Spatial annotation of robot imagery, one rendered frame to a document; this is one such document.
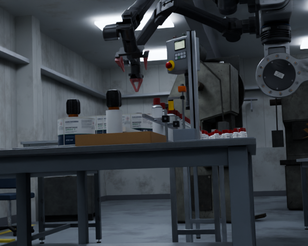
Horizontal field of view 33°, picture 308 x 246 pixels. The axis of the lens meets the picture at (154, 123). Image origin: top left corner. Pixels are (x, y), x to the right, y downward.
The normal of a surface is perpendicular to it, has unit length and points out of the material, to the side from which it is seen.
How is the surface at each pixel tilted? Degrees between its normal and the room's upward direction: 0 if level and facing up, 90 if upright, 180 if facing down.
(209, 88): 90
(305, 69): 90
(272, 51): 90
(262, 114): 90
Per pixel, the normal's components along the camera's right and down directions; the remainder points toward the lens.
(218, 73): -0.33, -0.07
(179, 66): -0.72, -0.03
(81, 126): 0.38, -0.09
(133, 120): -0.11, -0.08
